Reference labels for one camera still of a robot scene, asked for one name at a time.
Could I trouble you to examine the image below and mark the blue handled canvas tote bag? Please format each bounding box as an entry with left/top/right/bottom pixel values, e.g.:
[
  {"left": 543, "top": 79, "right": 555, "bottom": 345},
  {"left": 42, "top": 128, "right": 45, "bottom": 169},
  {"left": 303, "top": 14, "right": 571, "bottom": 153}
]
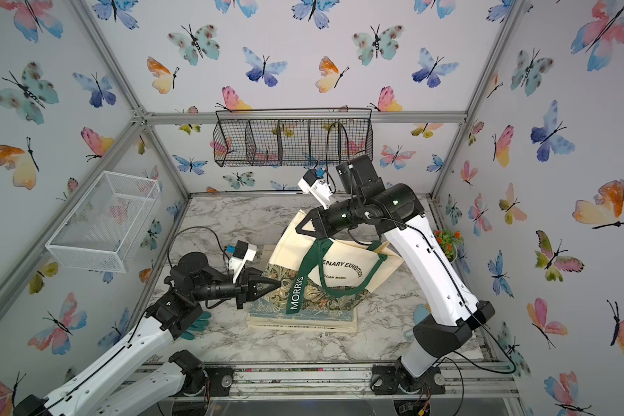
[{"left": 248, "top": 293, "right": 361, "bottom": 323}]

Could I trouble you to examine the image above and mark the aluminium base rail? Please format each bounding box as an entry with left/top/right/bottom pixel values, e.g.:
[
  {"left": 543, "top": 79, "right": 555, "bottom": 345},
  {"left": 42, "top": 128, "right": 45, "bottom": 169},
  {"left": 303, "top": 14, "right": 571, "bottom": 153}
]
[{"left": 119, "top": 362, "right": 521, "bottom": 401}]

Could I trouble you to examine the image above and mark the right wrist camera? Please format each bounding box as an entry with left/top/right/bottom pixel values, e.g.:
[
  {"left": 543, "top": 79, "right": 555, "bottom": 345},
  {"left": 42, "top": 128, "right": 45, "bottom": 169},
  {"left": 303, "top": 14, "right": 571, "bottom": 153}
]
[{"left": 297, "top": 169, "right": 336, "bottom": 210}]

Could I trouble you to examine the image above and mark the potted artificial flower plant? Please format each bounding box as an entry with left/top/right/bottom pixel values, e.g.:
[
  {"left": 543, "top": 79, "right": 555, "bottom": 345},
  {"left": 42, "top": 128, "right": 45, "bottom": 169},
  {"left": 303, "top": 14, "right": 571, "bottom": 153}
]
[{"left": 433, "top": 229, "right": 464, "bottom": 263}]

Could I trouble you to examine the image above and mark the white mesh wall basket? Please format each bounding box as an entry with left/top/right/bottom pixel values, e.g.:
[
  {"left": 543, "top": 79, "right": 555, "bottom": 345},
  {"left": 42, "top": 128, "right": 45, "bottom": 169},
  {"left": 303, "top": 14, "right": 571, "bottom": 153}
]
[{"left": 45, "top": 171, "right": 161, "bottom": 273}]

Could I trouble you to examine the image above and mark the black wire wall basket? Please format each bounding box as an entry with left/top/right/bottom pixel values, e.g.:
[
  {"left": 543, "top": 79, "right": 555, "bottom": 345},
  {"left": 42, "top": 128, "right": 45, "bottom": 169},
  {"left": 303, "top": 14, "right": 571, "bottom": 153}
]
[{"left": 211, "top": 107, "right": 374, "bottom": 168}]

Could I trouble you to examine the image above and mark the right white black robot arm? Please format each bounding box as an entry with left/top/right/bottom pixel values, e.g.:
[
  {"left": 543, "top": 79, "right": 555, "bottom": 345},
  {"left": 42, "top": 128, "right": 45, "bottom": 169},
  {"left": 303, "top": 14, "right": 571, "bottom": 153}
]
[{"left": 287, "top": 156, "right": 495, "bottom": 395}]

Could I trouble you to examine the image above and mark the starry night canvas tote bag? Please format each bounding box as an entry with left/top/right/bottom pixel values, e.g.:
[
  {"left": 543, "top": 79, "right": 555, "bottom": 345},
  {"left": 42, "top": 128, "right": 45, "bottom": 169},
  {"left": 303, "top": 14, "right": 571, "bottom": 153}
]
[{"left": 246, "top": 244, "right": 368, "bottom": 333}]

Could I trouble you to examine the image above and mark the green handled canvas tote bag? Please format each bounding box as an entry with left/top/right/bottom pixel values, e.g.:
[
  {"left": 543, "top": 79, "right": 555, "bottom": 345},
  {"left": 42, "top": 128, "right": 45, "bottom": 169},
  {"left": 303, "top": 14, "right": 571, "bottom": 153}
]
[{"left": 270, "top": 211, "right": 404, "bottom": 314}]

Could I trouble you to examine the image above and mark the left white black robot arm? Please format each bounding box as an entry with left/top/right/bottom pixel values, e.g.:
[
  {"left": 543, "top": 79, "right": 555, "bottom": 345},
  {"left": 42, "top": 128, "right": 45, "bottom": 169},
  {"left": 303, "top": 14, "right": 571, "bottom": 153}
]
[{"left": 14, "top": 252, "right": 281, "bottom": 415}]

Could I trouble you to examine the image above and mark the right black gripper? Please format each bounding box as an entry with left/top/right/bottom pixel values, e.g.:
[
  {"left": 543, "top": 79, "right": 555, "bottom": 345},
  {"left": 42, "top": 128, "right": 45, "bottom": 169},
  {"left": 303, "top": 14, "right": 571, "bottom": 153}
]
[{"left": 297, "top": 201, "right": 371, "bottom": 241}]

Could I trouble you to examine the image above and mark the green rubber glove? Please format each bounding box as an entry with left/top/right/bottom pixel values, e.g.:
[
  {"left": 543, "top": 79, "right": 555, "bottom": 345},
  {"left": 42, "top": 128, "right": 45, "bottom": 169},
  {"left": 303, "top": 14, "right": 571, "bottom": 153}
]
[{"left": 180, "top": 311, "right": 211, "bottom": 341}]

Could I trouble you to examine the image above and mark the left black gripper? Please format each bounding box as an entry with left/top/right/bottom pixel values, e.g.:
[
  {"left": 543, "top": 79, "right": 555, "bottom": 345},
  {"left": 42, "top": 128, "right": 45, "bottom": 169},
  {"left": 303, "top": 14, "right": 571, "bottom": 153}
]
[{"left": 191, "top": 269, "right": 279, "bottom": 312}]

